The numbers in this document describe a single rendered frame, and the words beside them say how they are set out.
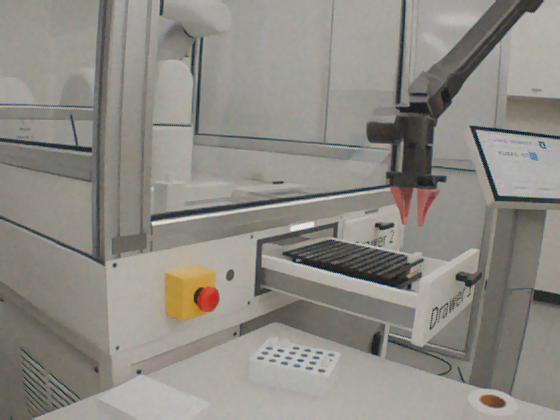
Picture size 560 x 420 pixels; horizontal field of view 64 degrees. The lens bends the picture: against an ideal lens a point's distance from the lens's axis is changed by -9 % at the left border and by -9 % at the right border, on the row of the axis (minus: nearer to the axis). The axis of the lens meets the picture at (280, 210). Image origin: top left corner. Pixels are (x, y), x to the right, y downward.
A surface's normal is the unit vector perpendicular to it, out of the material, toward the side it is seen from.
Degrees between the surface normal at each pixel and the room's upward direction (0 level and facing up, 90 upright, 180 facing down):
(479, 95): 90
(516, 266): 90
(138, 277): 90
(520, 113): 90
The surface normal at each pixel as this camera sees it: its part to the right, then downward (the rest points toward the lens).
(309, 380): -0.33, 0.14
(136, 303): 0.79, 0.15
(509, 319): 0.19, 0.18
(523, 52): -0.56, 0.11
